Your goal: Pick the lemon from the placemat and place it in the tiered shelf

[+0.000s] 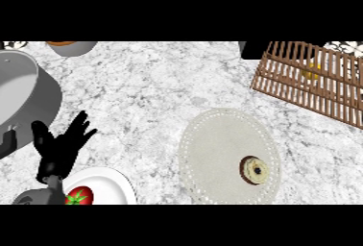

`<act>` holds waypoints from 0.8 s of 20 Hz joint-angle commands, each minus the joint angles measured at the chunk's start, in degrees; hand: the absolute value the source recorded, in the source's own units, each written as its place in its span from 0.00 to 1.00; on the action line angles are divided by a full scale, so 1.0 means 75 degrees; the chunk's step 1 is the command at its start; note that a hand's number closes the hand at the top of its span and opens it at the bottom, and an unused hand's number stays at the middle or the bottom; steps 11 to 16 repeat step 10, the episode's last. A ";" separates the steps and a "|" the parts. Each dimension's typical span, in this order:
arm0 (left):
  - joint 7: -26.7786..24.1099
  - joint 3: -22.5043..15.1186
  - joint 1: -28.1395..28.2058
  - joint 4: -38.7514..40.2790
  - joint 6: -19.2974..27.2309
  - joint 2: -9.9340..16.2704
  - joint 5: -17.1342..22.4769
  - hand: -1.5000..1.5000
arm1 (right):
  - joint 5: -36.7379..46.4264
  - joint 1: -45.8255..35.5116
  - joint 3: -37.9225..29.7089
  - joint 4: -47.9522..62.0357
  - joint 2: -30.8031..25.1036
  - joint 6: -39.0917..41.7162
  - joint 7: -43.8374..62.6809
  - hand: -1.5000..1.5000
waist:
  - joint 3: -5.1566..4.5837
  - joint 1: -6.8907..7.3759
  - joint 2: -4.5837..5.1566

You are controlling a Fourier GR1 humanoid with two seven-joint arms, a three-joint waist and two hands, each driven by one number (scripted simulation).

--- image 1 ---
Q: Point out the yellow lemon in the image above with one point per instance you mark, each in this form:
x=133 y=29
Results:
x=310 y=73

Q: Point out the grey bowl with orange content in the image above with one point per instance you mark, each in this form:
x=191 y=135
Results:
x=71 y=48

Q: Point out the round beige placemat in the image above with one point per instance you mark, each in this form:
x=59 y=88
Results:
x=229 y=157

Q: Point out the pale disc with brown rim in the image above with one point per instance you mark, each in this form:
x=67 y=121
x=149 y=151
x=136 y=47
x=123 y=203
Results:
x=256 y=170

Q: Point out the large grey pot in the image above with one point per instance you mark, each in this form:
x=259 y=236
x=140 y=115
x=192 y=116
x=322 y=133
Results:
x=24 y=93

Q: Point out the black appliance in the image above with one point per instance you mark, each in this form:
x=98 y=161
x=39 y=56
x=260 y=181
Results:
x=253 y=50

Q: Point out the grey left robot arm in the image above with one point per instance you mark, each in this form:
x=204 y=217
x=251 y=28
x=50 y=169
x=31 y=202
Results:
x=45 y=194

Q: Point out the white plate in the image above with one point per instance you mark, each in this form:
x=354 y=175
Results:
x=109 y=187

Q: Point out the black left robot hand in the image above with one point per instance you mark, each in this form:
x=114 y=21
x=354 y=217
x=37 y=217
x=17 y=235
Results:
x=61 y=150

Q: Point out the red tomato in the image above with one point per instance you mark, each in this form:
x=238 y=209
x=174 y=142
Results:
x=80 y=195

